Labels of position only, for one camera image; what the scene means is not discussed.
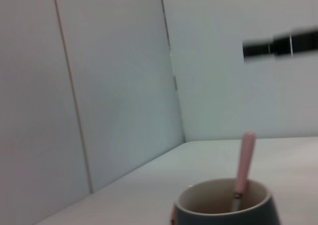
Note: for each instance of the grey ceramic cup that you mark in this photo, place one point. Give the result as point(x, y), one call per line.
point(198, 215)

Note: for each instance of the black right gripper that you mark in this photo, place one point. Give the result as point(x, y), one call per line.
point(298, 42)

